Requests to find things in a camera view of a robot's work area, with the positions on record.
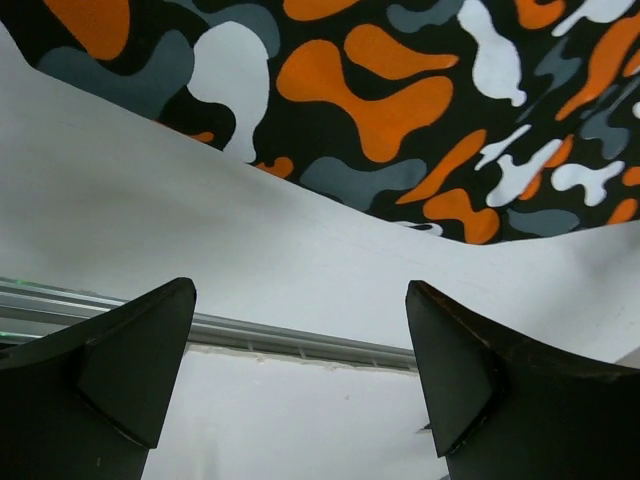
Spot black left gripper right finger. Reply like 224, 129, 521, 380
406, 281, 639, 479

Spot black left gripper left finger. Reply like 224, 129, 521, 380
1, 278, 196, 479

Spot orange camouflage shorts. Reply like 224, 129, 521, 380
1, 1, 639, 245

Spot aluminium table rail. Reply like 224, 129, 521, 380
1, 278, 417, 371

